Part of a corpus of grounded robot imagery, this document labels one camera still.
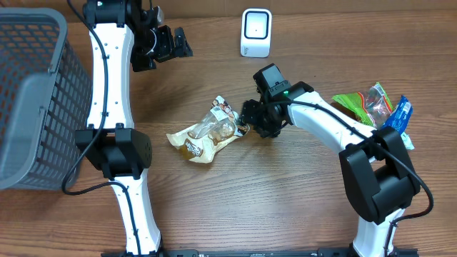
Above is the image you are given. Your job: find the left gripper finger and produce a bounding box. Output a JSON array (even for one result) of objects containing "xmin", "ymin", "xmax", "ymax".
[
  {"xmin": 174, "ymin": 27, "xmax": 186, "ymax": 42},
  {"xmin": 174, "ymin": 39, "xmax": 194, "ymax": 58}
]

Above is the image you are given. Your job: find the beige brown snack pouch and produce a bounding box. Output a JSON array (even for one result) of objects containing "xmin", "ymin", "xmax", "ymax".
[{"xmin": 166, "ymin": 96, "xmax": 250, "ymax": 163}]

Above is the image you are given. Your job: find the green candy bag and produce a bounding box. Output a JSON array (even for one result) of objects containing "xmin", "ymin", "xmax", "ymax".
[{"xmin": 332, "ymin": 82, "xmax": 393, "ymax": 129}]

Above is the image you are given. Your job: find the blue cookie packet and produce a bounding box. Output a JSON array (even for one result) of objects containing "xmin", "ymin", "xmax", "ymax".
[{"xmin": 381, "ymin": 95, "xmax": 413, "ymax": 134}]

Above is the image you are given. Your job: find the mint green snack packet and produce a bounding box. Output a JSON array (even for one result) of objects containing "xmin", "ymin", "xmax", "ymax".
[{"xmin": 401, "ymin": 132, "xmax": 415, "ymax": 151}]

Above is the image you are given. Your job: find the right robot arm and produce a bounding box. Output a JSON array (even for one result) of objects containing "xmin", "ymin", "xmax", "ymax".
[{"xmin": 241, "ymin": 64, "xmax": 434, "ymax": 256}]

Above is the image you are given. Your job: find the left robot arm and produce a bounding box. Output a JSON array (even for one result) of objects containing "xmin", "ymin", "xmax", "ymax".
[{"xmin": 75, "ymin": 0, "xmax": 193, "ymax": 256}]

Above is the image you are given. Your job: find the white barcode scanner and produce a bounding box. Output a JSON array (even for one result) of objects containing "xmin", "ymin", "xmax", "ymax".
[{"xmin": 240, "ymin": 8, "xmax": 272, "ymax": 58}]

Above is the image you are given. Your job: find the grey plastic mesh basket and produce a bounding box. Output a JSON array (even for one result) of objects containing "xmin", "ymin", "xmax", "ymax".
[{"xmin": 1, "ymin": 7, "xmax": 92, "ymax": 191}]

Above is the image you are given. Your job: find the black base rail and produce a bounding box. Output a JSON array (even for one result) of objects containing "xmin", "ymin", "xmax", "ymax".
[{"xmin": 100, "ymin": 247, "xmax": 419, "ymax": 257}]

